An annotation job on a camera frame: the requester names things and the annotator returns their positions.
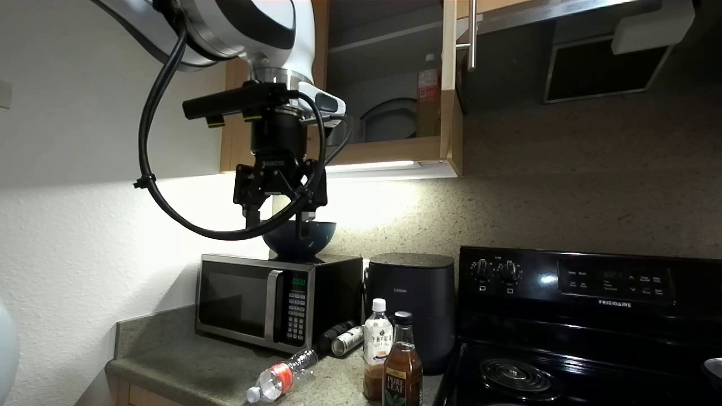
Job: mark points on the brown sauce bottle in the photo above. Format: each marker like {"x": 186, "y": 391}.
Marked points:
{"x": 402, "y": 366}

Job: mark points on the wooden wall cabinet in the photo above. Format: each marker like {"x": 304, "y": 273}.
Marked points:
{"x": 373, "y": 50}

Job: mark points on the black electric stove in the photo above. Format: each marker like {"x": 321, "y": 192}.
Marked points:
{"x": 541, "y": 329}

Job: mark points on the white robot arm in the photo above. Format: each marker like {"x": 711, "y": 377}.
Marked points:
{"x": 276, "y": 39}

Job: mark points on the lying dark bottle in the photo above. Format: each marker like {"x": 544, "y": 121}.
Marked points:
{"x": 340, "y": 342}

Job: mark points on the under cabinet light strip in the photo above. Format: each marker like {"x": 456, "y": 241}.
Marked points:
{"x": 371, "y": 167}

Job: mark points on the red bottle in cabinet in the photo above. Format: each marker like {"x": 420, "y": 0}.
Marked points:
{"x": 428, "y": 98}

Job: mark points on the dark plate in cabinet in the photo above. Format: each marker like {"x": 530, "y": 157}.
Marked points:
{"x": 390, "y": 121}

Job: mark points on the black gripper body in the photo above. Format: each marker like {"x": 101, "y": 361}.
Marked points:
{"x": 282, "y": 165}

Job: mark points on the range hood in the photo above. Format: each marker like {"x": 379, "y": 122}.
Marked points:
{"x": 597, "y": 47}

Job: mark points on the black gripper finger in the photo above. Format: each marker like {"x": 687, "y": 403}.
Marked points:
{"x": 252, "y": 216}
{"x": 304, "y": 219}

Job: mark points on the lying clear plastic bottle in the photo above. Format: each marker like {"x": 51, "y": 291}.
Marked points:
{"x": 278, "y": 380}

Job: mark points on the dark blue bowl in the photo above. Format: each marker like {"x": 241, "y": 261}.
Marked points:
{"x": 300, "y": 241}

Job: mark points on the white cap drink bottle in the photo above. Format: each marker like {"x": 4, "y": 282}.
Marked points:
{"x": 379, "y": 342}

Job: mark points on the silver black microwave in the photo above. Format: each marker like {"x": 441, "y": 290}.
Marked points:
{"x": 275, "y": 304}

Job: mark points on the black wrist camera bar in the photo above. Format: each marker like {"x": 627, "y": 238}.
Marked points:
{"x": 249, "y": 101}

